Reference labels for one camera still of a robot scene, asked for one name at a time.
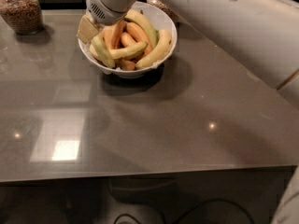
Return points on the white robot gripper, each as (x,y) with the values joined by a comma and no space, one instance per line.
(107,7)

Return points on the green-yellow banana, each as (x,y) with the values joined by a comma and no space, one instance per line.
(144,23)
(102,51)

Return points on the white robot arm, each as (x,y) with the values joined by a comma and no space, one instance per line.
(263,35)

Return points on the orange banana upright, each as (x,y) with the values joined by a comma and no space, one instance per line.
(112,35)

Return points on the yellow banana across middle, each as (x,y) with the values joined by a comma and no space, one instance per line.
(128,53)

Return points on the green-yellow banana top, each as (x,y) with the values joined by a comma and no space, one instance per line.
(144,23)

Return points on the orange banana centre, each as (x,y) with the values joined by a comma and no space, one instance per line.
(139,35)

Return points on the long yellow banana right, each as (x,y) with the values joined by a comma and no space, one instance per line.
(159,52)

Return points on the white ceramic bowl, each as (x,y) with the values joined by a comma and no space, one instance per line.
(126,68)

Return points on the glass jar with grains left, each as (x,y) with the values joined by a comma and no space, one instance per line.
(24,17)

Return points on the glass jar with grains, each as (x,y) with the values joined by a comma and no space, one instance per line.
(24,17)
(165,9)

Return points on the glass jar with grains right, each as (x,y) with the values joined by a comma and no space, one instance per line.
(165,9)

